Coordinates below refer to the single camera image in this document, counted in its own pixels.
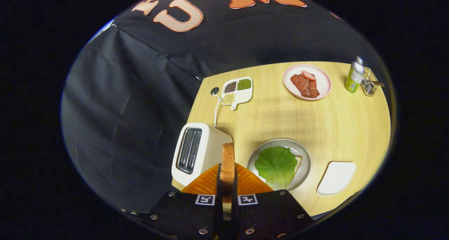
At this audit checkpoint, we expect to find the small white plate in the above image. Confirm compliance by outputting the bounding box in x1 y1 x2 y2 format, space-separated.
317 161 356 196

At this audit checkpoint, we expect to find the white divided tray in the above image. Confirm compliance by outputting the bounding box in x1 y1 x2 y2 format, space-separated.
221 76 253 111

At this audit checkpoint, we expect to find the bread slice with ham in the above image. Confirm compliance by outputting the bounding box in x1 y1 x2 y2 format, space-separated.
257 155 303 184

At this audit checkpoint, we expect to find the white toaster cable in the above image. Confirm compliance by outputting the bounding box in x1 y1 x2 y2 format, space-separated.
213 93 222 128

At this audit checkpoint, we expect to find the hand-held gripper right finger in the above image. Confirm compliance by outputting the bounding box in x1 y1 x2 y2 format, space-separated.
231 163 315 239

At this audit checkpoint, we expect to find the toasted bread slice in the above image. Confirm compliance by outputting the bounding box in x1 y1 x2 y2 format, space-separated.
220 142 236 212

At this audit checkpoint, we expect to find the green lettuce leaf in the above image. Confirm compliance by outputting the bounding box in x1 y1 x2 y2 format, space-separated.
254 146 298 190

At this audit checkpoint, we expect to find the wire mesh basket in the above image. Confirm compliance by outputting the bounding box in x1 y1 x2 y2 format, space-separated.
361 67 385 96

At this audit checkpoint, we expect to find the white toaster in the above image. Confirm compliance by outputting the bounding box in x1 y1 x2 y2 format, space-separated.
171 123 233 187

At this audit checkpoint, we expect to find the pink plate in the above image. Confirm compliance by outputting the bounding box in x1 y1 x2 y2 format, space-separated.
283 64 332 101

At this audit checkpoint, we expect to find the green bottle with silver cap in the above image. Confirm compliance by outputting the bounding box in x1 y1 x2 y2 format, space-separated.
344 56 364 94

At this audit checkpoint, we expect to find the large grey round plate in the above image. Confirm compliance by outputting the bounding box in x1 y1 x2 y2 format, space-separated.
247 139 311 192

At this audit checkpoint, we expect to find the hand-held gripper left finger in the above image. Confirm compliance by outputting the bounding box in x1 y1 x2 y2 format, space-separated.
147 163 224 239

